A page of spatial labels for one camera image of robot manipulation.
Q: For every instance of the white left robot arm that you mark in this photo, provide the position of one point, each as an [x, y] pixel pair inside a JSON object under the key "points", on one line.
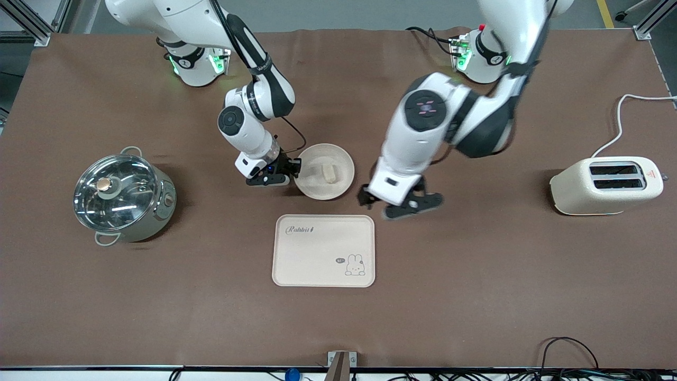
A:
{"points": [[423, 148]]}

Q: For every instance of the aluminium frame profile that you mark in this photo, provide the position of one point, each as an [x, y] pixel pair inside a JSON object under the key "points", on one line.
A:
{"points": [[37, 26], [653, 21]]}

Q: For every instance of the brown table cover mat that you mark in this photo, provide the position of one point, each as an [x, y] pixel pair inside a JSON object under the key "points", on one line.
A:
{"points": [[338, 323]]}

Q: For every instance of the cream rabbit print tray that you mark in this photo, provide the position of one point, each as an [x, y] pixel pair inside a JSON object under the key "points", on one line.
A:
{"points": [[317, 259]]}

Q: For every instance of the glass pot lid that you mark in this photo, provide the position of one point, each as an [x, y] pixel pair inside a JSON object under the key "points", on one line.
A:
{"points": [[119, 203]]}

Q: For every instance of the small pale bun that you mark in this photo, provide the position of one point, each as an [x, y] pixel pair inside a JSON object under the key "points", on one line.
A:
{"points": [[330, 173]]}

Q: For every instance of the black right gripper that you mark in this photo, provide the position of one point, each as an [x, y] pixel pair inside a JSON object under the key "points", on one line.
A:
{"points": [[286, 164]]}

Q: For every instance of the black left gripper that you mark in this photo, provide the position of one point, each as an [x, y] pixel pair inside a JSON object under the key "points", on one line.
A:
{"points": [[420, 185]]}

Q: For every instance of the blue round cap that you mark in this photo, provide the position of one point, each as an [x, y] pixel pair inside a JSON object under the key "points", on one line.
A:
{"points": [[292, 375]]}

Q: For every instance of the round cream plate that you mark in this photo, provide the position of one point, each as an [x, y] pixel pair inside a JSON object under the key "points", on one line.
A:
{"points": [[317, 182]]}

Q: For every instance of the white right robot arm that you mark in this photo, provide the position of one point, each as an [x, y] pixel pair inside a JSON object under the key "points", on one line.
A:
{"points": [[254, 135]]}

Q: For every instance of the grey metal clamp bracket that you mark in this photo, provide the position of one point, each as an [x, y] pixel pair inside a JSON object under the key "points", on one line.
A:
{"points": [[341, 362]]}

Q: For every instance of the steel electric cooking pot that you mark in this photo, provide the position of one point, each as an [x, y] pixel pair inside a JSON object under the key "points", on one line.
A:
{"points": [[164, 209]]}

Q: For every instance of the cream two-slot toaster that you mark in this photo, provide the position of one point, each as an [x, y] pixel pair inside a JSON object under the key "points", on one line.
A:
{"points": [[576, 188]]}

